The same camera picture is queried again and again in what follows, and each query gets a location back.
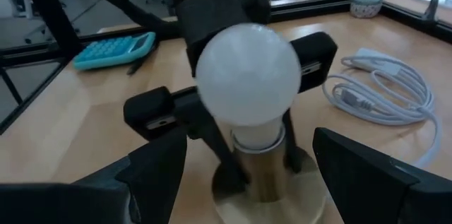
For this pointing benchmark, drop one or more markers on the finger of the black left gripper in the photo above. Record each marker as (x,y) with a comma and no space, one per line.
(219,150)
(292,146)

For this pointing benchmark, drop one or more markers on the white globe lightbulb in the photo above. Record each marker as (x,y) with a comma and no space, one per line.
(247,75)

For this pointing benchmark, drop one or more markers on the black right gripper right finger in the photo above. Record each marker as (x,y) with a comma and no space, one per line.
(388,195)

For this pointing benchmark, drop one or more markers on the brass lamp socket base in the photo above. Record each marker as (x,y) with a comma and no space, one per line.
(268,188)

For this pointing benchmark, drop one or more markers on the small patterned ceramic bowl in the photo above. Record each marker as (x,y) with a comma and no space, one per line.
(366,6)

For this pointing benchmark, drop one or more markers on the teal calculator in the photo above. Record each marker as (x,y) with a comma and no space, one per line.
(113,51)

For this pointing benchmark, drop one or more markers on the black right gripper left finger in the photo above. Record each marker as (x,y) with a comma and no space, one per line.
(88,203)

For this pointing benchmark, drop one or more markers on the black desk clamp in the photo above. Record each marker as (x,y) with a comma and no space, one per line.
(431,8)

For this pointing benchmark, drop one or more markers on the small black pen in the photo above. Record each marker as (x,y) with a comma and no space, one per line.
(139,63)

